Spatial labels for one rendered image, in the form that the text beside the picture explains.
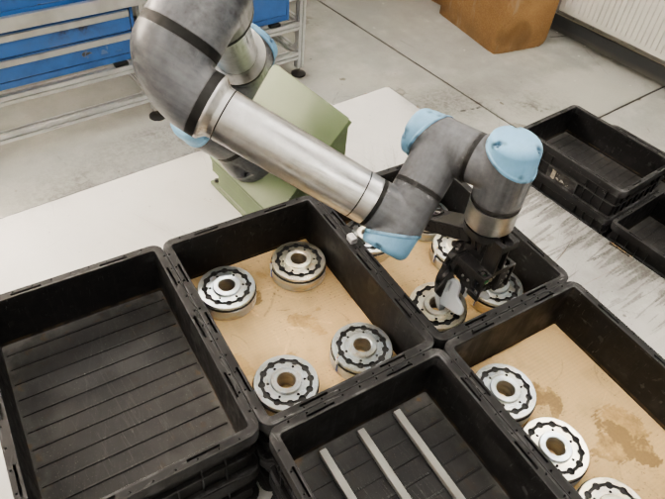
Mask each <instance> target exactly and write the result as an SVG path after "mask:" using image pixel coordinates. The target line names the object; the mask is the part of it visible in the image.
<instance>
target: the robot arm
mask: <svg viewBox="0 0 665 499"><path fill-rule="evenodd" d="M253 14H254V6H253V0H147V1H146V3H145V5H144V6H143V9H142V11H141V13H140V15H139V16H138V17H137V19H136V21H135V23H134V26H133V28H132V33H131V38H130V52H131V59H132V64H133V68H134V71H135V74H136V76H137V79H138V81H139V83H140V85H141V87H142V90H143V92H144V93H145V95H146V97H147V98H148V99H149V101H150V102H151V104H152V105H153V106H154V107H155V108H156V110H157V111H158V112H159V113H160V114H161V115H162V116H163V117H164V118H165V119H166V120H167V121H168V122H169V123H170V126H171V129H172V131H173V132H174V134H175V135H176V136H177V137H178V138H180V139H181V140H183V141H184V142H185V143H186V144H187V145H189V146H190V147H193V148H196V149H198V150H201V151H203V152H204V153H206V154H208V155H210V156H212V157H214V158H215V159H217V160H218V161H219V162H220V163H221V164H222V166H223V167H224V168H225V170H226V171H227V172H228V174H229V175H231V176H232V177H234V178H236V179H238V180H240V181H242V182H253V181H257V180H259V179H261V178H263V177H264V176H265V175H267V174H268V173H269V172H270V173H272V174H273V175H275V176H277V177H279V178H280V179H282V180H284V181H286V182H287V183H289V184H291V185H293V186H294V187H296V188H298V189H300V190H301V191H303V192H305V193H307V194H308V195H310V196H312V197H314V198H315V199H317V200H319V201H321V202H322V203H324V204H326V205H328V206H329V207H331V208H333V209H335V210H336V211H338V212H340V213H341V214H342V215H344V216H346V217H348V218H349V219H351V220H353V221H355V222H356V223H358V224H360V225H362V226H363V227H365V229H364V231H365V232H364V234H363V236H362V238H363V240H364V241H365V242H367V243H368V244H370V245H372V246H373V247H375V248H377V249H379V250H381V251H383V252H385V253H386V254H388V255H390V256H391V257H393V258H394V259H397V260H403V259H405V258H407V257H408V256H409V254H410V252H411V251H412V249H413V248H414V246H415V245H416V243H417V241H418V240H419V239H420V238H421V237H422V233H423V231H428V232H431V233H435V234H439V235H443V236H446V237H450V238H454V239H458V240H459V241H457V242H456V247H454V248H452V249H451V250H450V251H449V253H448V254H447V256H446V259H445V260H444V262H443V263H442V266H441V268H440V270H439V272H438V273H437V275H436V278H435V281H434V292H435V303H436V307H437V309H438V311H440V310H443V309H444V307H446V308H447V309H449V310H450V311H452V312H454V313H455V314H457V315H462V314H463V311H464V308H463V305H462V303H461V301H460V299H459V293H461V294H462V295H463V297H464V299H465V297H466V296H467V294H468V295H469V296H470V297H471V298H472V299H473V300H474V301H475V302H477V301H478V298H479V296H480V297H481V298H483V299H485V300H489V299H490V293H489V292H488V290H489V289H492V290H493V291H495V290H496V289H498V288H500V287H501V286H502V284H504V285H507V284H508V281H509V279H510V277H511V274H512V272H513V270H514V268H515V265H516V263H515V262H514V261H512V260H511V259H510V258H509V257H508V254H509V252H510V250H513V249H515V248H517V247H518V245H519V242H520V240H519V239H518V238H516V237H515V236H514V235H513V234H512V233H511V231H512V230H513V228H514V226H515V223H516V221H517V218H518V216H519V214H520V211H521V209H522V206H523V202H524V200H525V198H526V195H527V193H528V190H529V188H530V186H531V184H532V182H533V181H534V179H535V178H536V175H537V168H538V165H539V162H540V159H541V157H542V153H543V147H542V143H541V141H540V139H539V138H538V137H537V136H536V135H535V134H534V133H532V132H531V131H529V130H527V129H524V128H521V127H519V128H515V127H513V126H502V127H499V128H497V129H495V130H494V131H493V132H492V133H491V134H486V133H484V132H482V131H479V130H477V129H475V128H473V127H471V126H468V125H466V124H464V123H462V122H460V121H457V120H455V119H454V118H453V117H451V116H449V115H445V114H442V113H440V112H437V111H435V110H432V109H428V108H423V109H421V110H419V111H417V112H416V113H415V114H414V115H413V116H412V117H411V119H410V120H409V122H408V123H407V125H406V127H405V132H404V133H403V134H402V137H401V149H402V151H403V152H404V153H406V154H407V156H408V157H407V159H406V160H405V162H404V164H403V166H402V167H401V169H400V171H399V173H398V174H397V176H396V178H395V179H394V181H393V183H391V182H390V181H388V180H386V179H384V178H383V177H381V176H379V175H378V174H376V173H374V172H372V171H371V170H369V169H367V168H366V167H364V166H362V165H361V164H359V163H357V162H356V161H354V160H352V159H351V158H349V157H347V156H346V155H344V154H342V153H341V152H339V151H337V150H335V149H333V148H332V147H330V146H328V145H327V144H325V143H323V142H322V141H320V140H318V139H317V138H315V137H313V136H311V135H310V134H308V133H306V132H305V131H303V130H301V129H300V128H298V127H296V126H295V125H293V124H291V123H290V122H288V121H286V120H285V119H283V118H281V117H280V116H278V115H276V114H275V113H273V112H271V111H270V110H268V109H266V108H265V107H263V106H261V105H260V104H258V103H256V102H254V101H253V98H254V96H255V95H256V93H257V91H258V89H259V87H260V86H261V84H262V82H263V80H264V78H265V77H266V75H267V73H268V71H269V69H270V68H271V67H272V66H273V64H274V62H275V58H276V56H277V54H278V48H277V45H276V44H275V42H274V41H273V40H272V39H271V38H270V36H269V35H268V34H267V33H266V32H265V31H263V30H262V29H261V28H259V27H258V26H256V25H255V24H253V23H252V20H253ZM454 178H456V179H459V180H460V181H463V182H467V183H469V184H471V185H473V189H472V192H471V194H470V197H469V201H468V204H467V207H466V210H465V213H464V214H461V213H456V212H451V211H447V210H442V209H436V208H437V206H438V205H439V203H440V201H441V200H442V198H443V196H444V195H445V193H446V191H447V189H448V188H449V186H450V184H451V183H452V181H453V179H454ZM509 268H510V272H509V274H508V276H507V278H506V274H507V272H508V270H509ZM454 275H456V277H457V278H458V279H459V280H458V279H456V278H455V277H454Z"/></svg>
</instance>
